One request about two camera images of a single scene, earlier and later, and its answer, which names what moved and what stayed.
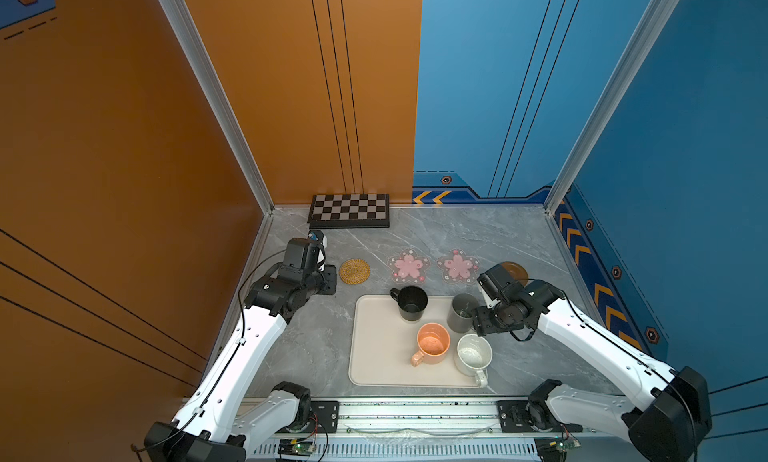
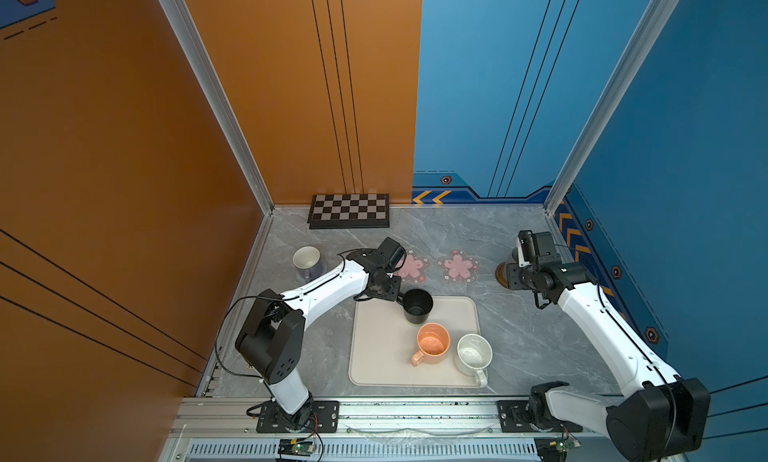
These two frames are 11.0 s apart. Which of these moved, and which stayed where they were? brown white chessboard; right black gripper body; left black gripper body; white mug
Moved: left black gripper body; right black gripper body
Stayed: brown white chessboard; white mug
